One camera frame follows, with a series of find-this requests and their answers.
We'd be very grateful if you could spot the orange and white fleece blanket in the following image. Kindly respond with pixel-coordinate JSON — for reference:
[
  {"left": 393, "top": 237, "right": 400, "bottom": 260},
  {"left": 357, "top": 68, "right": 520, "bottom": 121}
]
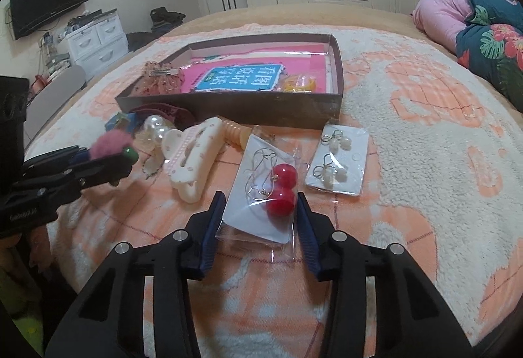
[{"left": 25, "top": 29, "right": 523, "bottom": 358}]

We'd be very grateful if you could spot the thin beaded chain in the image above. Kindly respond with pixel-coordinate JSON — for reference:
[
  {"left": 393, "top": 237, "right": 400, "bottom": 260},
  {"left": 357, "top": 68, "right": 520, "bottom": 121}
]
[{"left": 143, "top": 149, "right": 164, "bottom": 179}]

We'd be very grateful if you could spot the tan bed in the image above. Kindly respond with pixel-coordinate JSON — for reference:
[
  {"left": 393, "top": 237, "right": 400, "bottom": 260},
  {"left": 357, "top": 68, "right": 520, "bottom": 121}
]
[{"left": 25, "top": 2, "right": 523, "bottom": 358}]

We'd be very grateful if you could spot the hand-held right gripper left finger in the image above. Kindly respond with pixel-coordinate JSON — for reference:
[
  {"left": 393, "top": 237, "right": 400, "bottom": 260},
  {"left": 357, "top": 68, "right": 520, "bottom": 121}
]
[{"left": 45, "top": 190, "right": 227, "bottom": 358}]

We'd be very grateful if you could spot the pink quilt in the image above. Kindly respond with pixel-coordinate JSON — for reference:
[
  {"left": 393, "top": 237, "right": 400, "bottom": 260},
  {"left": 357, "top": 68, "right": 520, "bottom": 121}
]
[{"left": 412, "top": 0, "right": 477, "bottom": 54}]

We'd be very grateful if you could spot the maroon hair clip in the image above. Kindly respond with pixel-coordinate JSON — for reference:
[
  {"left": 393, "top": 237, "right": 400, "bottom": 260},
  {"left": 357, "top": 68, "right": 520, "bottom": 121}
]
[{"left": 130, "top": 104, "right": 197, "bottom": 128}]

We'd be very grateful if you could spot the black television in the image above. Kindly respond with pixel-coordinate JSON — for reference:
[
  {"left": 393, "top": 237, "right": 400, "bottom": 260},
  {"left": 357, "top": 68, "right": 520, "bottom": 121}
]
[{"left": 9, "top": 0, "right": 89, "bottom": 41}]

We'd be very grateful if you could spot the pink dotted bow hair clip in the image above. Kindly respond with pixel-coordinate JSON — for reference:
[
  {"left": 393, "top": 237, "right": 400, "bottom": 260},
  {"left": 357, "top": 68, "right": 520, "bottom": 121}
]
[{"left": 141, "top": 61, "right": 184, "bottom": 97}]

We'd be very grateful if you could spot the brown cardboard box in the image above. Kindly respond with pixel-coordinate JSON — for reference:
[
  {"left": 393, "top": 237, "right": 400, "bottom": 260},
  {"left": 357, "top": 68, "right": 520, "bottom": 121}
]
[{"left": 114, "top": 33, "right": 344, "bottom": 128}]

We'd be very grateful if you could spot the dark floral quilt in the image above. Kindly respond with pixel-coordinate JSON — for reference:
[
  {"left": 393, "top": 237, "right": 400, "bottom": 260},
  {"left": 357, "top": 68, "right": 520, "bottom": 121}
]
[{"left": 455, "top": 0, "right": 523, "bottom": 113}]

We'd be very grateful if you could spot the small blue box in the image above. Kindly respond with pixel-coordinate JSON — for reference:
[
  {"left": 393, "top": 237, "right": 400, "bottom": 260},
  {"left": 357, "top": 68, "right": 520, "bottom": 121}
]
[{"left": 105, "top": 112, "right": 142, "bottom": 134}]

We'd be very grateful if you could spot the pink pom-pom hair tie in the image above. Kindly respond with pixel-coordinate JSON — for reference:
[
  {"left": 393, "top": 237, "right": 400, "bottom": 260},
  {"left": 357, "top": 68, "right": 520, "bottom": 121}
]
[{"left": 89, "top": 131, "right": 139, "bottom": 162}]

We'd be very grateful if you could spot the blue printed card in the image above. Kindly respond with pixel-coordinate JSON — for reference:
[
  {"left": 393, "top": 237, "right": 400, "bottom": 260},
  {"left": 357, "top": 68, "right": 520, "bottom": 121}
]
[{"left": 192, "top": 64, "right": 284, "bottom": 93}]

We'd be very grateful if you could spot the pink paper liner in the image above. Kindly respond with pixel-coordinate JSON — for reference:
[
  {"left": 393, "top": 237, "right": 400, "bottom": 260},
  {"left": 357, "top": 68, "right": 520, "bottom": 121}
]
[{"left": 180, "top": 45, "right": 329, "bottom": 95}]

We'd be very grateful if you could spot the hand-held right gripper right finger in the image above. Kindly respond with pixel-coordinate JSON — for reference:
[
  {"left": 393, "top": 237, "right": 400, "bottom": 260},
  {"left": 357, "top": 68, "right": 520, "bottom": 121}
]
[{"left": 296, "top": 191, "right": 477, "bottom": 358}]

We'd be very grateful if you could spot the white drawer cabinet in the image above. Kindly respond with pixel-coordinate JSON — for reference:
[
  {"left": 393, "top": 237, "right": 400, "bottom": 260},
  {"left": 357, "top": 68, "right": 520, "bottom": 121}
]
[{"left": 65, "top": 10, "right": 129, "bottom": 70}]

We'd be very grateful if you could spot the yellow hair ties bag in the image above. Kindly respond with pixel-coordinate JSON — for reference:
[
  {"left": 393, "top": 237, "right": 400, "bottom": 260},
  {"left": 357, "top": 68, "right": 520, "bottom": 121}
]
[{"left": 282, "top": 73, "right": 317, "bottom": 94}]

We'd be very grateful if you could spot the pearl earrings card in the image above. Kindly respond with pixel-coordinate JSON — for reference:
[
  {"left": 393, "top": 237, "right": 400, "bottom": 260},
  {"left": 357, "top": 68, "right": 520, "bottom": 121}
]
[{"left": 304, "top": 122, "right": 370, "bottom": 198}]

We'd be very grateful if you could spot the red ball earrings card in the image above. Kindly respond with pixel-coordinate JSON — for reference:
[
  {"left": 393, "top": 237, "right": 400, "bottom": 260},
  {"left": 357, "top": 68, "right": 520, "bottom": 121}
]
[{"left": 215, "top": 133, "right": 303, "bottom": 263}]

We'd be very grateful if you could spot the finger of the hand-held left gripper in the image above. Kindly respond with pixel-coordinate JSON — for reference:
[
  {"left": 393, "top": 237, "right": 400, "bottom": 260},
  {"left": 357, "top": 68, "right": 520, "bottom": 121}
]
[
  {"left": 12, "top": 153, "right": 134, "bottom": 207},
  {"left": 22, "top": 145, "right": 89, "bottom": 179}
]

